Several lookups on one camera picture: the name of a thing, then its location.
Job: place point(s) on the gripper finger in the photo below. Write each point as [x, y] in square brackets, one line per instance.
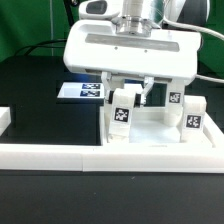
[147, 87]
[106, 78]

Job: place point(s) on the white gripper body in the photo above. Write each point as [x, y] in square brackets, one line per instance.
[126, 37]

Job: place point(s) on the white square table top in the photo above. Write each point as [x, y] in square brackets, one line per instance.
[147, 128]

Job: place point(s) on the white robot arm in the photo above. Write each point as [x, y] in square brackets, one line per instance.
[183, 15]

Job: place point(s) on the white marker sheet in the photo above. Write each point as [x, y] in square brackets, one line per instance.
[77, 90]

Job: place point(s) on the white U-shaped fence wall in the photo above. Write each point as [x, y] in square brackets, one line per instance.
[106, 158]

